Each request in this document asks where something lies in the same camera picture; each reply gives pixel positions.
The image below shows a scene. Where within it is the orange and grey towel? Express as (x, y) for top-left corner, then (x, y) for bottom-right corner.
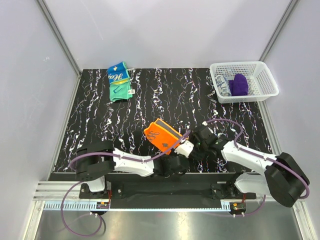
(143, 118), (182, 152)

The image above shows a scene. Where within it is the teal and blue towel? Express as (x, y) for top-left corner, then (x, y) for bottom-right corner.
(107, 61), (135, 102)

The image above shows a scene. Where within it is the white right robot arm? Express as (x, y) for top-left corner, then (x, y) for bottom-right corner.
(189, 125), (310, 208)

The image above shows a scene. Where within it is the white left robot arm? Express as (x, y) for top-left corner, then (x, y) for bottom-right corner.
(69, 140), (194, 198)

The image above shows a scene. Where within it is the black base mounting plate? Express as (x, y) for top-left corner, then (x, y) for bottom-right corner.
(79, 173), (256, 200)

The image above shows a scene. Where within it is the white blue rolled towel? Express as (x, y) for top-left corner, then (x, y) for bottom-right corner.
(215, 75), (232, 97)

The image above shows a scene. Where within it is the purple rolled towel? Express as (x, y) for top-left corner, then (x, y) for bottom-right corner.
(228, 73), (249, 97)

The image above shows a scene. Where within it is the white plastic basket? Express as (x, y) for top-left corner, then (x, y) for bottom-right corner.
(209, 61), (279, 104)

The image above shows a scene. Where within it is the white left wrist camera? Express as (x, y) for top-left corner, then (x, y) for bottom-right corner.
(174, 140), (194, 158)

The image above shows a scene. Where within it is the aluminium frame rail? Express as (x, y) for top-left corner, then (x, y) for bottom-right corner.
(32, 181), (86, 201)

